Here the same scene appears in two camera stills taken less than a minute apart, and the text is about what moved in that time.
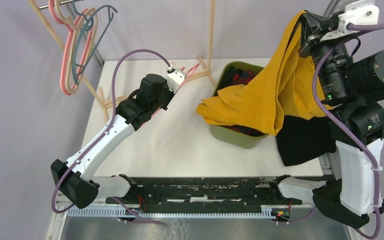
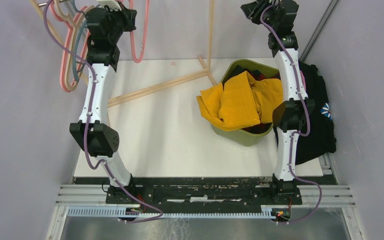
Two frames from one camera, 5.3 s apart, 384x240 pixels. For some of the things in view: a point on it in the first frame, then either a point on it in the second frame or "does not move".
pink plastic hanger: [182, 82] → [132, 36]
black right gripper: [313, 26] → [252, 10]
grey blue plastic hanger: [84, 27] does not move
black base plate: [203, 192] does not move
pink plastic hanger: [57, 18] does not move
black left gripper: [170, 95] → [127, 15]
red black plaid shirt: [232, 77] → [256, 73]
